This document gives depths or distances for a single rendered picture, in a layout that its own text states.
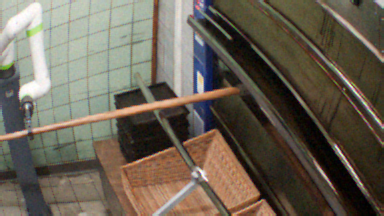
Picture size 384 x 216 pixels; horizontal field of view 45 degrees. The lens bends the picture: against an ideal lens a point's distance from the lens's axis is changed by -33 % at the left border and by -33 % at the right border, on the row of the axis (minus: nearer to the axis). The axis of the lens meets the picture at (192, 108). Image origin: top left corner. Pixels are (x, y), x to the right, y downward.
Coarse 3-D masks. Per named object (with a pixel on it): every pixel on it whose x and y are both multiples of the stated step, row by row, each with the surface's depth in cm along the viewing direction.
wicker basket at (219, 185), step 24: (192, 144) 298; (216, 144) 297; (120, 168) 292; (144, 168) 297; (168, 168) 302; (216, 168) 296; (240, 168) 274; (144, 192) 299; (168, 192) 300; (192, 192) 301; (216, 192) 293; (240, 192) 272
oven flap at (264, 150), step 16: (224, 80) 291; (224, 112) 289; (240, 112) 277; (224, 128) 283; (240, 128) 276; (256, 128) 264; (240, 144) 272; (256, 144) 263; (272, 144) 251; (256, 160) 260; (272, 160) 249; (272, 176) 247; (288, 176) 235; (272, 192) 241; (288, 192) 233; (304, 192) 221; (288, 208) 229; (304, 208) 218
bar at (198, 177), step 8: (136, 72) 277; (136, 80) 273; (144, 88) 266; (152, 96) 261; (160, 112) 251; (160, 120) 248; (168, 128) 243; (176, 136) 238; (176, 144) 235; (184, 152) 230; (184, 160) 228; (192, 160) 227; (192, 168) 223; (192, 176) 220; (200, 176) 218; (192, 184) 221; (200, 184) 217; (208, 184) 214; (184, 192) 222; (208, 192) 211; (176, 200) 223; (216, 200) 206; (160, 208) 225; (168, 208) 224; (216, 208) 205; (224, 208) 202
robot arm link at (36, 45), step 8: (40, 32) 247; (32, 40) 246; (40, 40) 249; (32, 48) 248; (40, 48) 250; (32, 56) 251; (40, 56) 252; (32, 64) 254; (40, 64) 253; (40, 72) 255; (48, 72) 261; (40, 80) 256; (48, 80) 259; (40, 88) 257; (48, 88) 260; (40, 96) 260
